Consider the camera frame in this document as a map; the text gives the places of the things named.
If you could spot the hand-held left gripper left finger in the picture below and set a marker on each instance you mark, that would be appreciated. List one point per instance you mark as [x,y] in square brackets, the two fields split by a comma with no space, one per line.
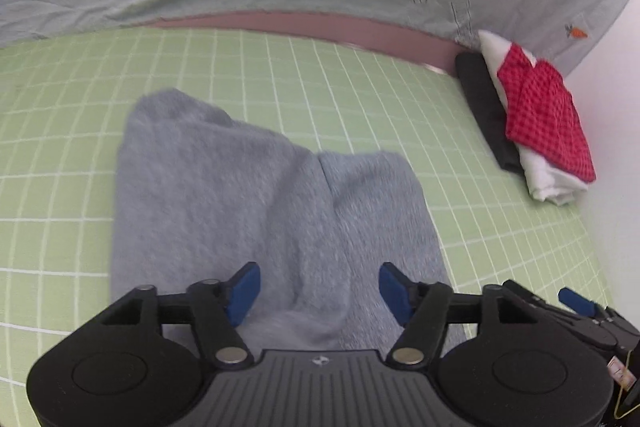
[245,292]

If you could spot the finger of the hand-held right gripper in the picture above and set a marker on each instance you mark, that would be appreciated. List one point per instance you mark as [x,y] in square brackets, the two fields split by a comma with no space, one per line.
[560,314]
[577,301]

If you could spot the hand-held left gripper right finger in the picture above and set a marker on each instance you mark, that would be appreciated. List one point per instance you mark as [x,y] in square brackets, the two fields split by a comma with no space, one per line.
[395,292]

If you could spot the grey jersey garment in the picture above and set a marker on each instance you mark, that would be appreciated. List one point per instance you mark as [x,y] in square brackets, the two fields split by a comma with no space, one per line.
[225,207]

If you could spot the white folded cloth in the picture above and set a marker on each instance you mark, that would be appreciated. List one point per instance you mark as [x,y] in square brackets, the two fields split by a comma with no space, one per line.
[545,179]

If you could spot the red checked cloth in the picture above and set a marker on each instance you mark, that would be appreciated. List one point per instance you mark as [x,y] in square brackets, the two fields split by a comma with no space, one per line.
[545,122]

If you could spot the black folded cloth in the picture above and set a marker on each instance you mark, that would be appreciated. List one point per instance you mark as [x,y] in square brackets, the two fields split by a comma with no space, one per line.
[482,107]

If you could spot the green grid mat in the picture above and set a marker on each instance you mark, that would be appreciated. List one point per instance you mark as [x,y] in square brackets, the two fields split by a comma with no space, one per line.
[75,132]

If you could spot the pink bed edge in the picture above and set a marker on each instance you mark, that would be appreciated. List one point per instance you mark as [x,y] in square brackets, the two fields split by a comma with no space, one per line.
[325,27]

